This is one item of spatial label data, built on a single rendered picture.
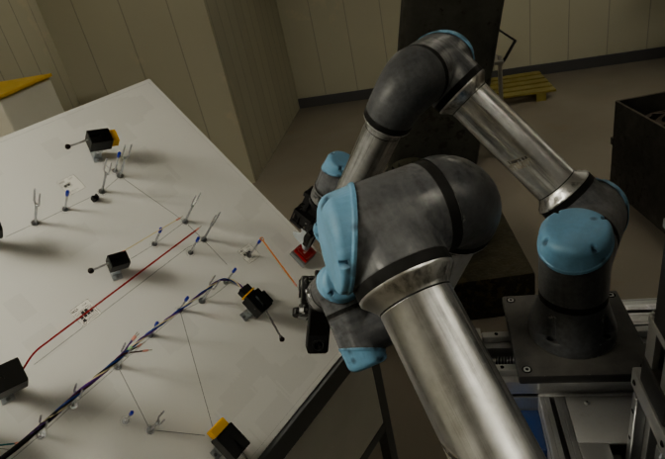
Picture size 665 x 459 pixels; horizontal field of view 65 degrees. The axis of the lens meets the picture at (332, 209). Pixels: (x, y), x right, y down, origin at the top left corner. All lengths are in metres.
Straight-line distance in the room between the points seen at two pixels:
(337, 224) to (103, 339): 0.88
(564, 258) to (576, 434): 0.31
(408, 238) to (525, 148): 0.53
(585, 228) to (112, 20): 4.34
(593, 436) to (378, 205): 0.65
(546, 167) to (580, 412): 0.44
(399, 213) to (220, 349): 0.90
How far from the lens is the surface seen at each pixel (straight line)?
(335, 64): 6.53
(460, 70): 1.03
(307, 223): 1.42
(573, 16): 6.58
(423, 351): 0.55
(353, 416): 1.74
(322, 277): 0.92
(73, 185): 1.51
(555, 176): 1.06
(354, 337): 0.94
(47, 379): 1.31
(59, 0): 5.07
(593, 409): 1.11
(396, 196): 0.57
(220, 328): 1.40
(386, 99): 0.95
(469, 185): 0.60
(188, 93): 4.75
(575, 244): 0.94
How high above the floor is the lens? 1.90
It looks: 28 degrees down
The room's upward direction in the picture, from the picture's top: 12 degrees counter-clockwise
